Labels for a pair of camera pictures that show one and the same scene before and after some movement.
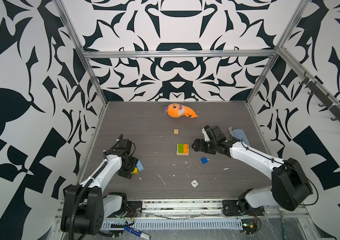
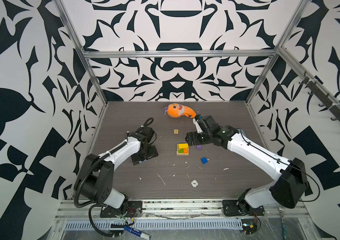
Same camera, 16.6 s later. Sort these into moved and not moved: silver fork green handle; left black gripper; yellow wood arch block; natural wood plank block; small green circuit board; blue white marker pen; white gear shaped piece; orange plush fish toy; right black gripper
Moved: left black gripper; yellow wood arch block; right black gripper
Not moved: silver fork green handle; blue white marker pen; orange plush fish toy; natural wood plank block; small green circuit board; white gear shaped piece
